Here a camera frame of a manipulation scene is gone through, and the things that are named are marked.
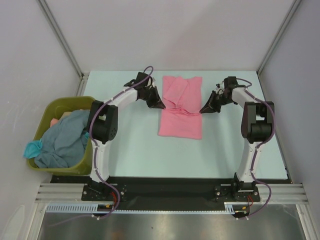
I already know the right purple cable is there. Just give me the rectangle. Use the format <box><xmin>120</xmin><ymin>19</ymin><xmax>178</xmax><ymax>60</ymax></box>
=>
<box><xmin>236</xmin><ymin>77</ymin><xmax>276</xmax><ymax>198</ymax></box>

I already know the aluminium frame post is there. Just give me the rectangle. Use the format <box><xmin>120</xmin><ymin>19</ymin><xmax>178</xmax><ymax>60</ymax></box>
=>
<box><xmin>37</xmin><ymin>0</ymin><xmax>83</xmax><ymax>77</ymax></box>
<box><xmin>256</xmin><ymin>0</ymin><xmax>303</xmax><ymax>77</ymax></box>

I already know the peach t shirt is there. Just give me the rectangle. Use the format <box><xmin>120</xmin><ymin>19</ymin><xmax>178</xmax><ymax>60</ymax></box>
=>
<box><xmin>49</xmin><ymin>108</ymin><xmax>91</xmax><ymax>127</ymax></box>

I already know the purple cable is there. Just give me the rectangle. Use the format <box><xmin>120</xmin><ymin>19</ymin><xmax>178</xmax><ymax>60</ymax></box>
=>
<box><xmin>88</xmin><ymin>65</ymin><xmax>155</xmax><ymax>191</ymax></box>
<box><xmin>236</xmin><ymin>77</ymin><xmax>276</xmax><ymax>198</ymax></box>

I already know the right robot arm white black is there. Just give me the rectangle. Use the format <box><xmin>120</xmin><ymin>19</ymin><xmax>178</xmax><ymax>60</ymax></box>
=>
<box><xmin>199</xmin><ymin>76</ymin><xmax>275</xmax><ymax>202</ymax></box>

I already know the right aluminium frame post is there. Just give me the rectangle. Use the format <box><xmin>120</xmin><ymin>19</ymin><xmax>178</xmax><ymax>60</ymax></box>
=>
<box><xmin>256</xmin><ymin>0</ymin><xmax>303</xmax><ymax>77</ymax></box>

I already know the turquoise t shirt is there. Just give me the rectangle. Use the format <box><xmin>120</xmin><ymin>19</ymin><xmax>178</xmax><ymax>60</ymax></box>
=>
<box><xmin>23</xmin><ymin>139</ymin><xmax>43</xmax><ymax>159</ymax></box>

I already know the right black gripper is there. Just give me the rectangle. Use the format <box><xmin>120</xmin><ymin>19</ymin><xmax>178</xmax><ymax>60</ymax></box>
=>
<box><xmin>200</xmin><ymin>90</ymin><xmax>235</xmax><ymax>114</ymax></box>

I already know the olive green plastic bin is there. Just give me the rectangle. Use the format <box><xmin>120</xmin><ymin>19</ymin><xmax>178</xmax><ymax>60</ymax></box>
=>
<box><xmin>26</xmin><ymin>96</ymin><xmax>95</xmax><ymax>176</ymax></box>

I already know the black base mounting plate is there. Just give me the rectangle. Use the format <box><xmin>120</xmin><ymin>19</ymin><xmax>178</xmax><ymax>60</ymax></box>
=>
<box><xmin>49</xmin><ymin>175</ymin><xmax>290</xmax><ymax>209</ymax></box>

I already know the white slotted cable duct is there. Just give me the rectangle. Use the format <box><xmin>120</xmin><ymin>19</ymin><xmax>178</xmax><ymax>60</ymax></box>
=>
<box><xmin>46</xmin><ymin>202</ymin><xmax>249</xmax><ymax>215</ymax></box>

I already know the aluminium front rail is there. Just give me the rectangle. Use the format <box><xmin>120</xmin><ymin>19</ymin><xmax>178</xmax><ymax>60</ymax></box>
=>
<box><xmin>35</xmin><ymin>183</ymin><xmax>309</xmax><ymax>205</ymax></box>

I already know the pink t shirt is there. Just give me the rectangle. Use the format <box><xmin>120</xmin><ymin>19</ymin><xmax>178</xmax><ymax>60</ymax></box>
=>
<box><xmin>158</xmin><ymin>76</ymin><xmax>203</xmax><ymax>140</ymax></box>

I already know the grey blue t shirt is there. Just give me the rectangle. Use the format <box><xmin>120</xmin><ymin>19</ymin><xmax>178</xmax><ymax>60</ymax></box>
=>
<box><xmin>34</xmin><ymin>109</ymin><xmax>90</xmax><ymax>169</ymax></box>

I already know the left aluminium frame post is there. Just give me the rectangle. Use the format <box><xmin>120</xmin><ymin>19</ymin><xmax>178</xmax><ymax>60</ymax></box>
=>
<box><xmin>37</xmin><ymin>0</ymin><xmax>83</xmax><ymax>77</ymax></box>

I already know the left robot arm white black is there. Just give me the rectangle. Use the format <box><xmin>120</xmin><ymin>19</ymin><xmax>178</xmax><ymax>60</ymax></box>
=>
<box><xmin>86</xmin><ymin>72</ymin><xmax>166</xmax><ymax>200</ymax></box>

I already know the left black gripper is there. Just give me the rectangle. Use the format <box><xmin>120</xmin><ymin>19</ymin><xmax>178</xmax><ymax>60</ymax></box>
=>
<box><xmin>140</xmin><ymin>86</ymin><xmax>165</xmax><ymax>109</ymax></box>

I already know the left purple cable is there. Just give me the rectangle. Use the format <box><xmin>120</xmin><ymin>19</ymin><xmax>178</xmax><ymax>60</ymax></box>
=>
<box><xmin>88</xmin><ymin>65</ymin><xmax>155</xmax><ymax>191</ymax></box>

